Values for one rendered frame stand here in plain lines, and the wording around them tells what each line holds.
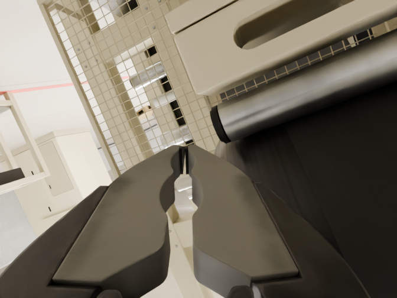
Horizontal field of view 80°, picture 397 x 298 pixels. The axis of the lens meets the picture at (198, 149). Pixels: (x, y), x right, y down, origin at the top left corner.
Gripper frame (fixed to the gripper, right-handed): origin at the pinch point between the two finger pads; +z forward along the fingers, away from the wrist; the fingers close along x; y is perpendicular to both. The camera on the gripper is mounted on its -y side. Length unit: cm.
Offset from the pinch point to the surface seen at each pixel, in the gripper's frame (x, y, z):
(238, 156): 5.4, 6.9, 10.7
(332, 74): 13.1, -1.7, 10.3
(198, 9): 1.2, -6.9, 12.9
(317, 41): 10.9, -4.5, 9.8
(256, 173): 6.5, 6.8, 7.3
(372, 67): 16.1, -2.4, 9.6
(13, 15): -91, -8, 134
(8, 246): -713, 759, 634
